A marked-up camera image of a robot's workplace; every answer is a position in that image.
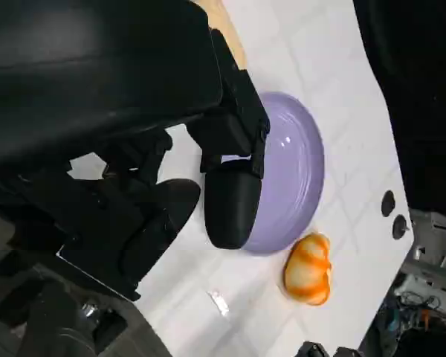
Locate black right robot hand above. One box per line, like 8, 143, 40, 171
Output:
297, 340, 361, 357

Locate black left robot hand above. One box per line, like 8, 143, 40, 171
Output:
0, 0, 271, 303

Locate grey workshop machine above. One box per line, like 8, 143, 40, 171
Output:
403, 208, 446, 295

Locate lilac plate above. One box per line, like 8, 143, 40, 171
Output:
221, 91, 326, 257

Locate dark grey robot body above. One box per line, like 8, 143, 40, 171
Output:
0, 208, 172, 357

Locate tangled workshop cables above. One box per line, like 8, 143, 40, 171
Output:
378, 286, 446, 339

